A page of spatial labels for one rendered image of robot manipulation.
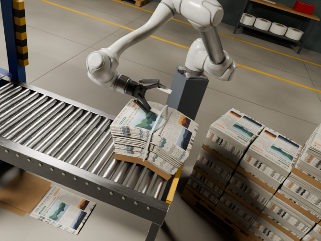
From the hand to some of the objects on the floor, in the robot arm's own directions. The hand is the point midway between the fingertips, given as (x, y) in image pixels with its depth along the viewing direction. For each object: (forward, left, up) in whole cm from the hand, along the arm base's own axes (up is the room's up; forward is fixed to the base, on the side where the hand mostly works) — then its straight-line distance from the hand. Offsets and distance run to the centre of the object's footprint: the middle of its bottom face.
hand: (165, 102), depth 133 cm
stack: (+19, +98, -116) cm, 153 cm away
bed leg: (-6, +25, -116) cm, 119 cm away
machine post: (-103, -73, -116) cm, 171 cm away
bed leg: (+34, -5, -116) cm, 121 cm away
